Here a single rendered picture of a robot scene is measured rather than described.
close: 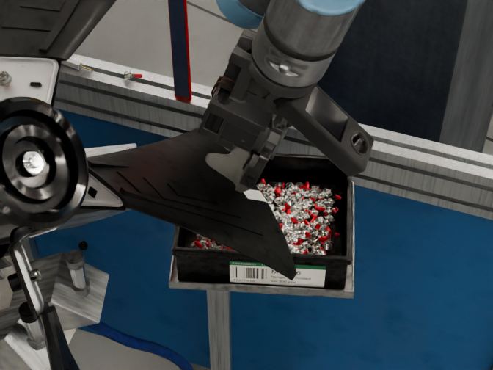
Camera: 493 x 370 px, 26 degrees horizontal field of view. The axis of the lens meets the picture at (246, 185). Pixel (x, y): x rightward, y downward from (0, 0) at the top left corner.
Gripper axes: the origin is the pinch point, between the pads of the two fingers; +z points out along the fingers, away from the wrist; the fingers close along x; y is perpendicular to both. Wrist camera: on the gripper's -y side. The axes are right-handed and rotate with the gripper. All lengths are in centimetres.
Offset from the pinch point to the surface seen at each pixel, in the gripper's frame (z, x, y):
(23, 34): -14.6, 6.5, 25.8
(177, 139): 2.4, -3.4, 9.3
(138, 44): 117, -117, 37
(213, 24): 112, -131, 21
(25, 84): -13.8, 11.3, 23.2
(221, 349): 46.3, -6.0, -8.1
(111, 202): -8.3, 15.4, 11.4
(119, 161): -2.7, 6.6, 13.3
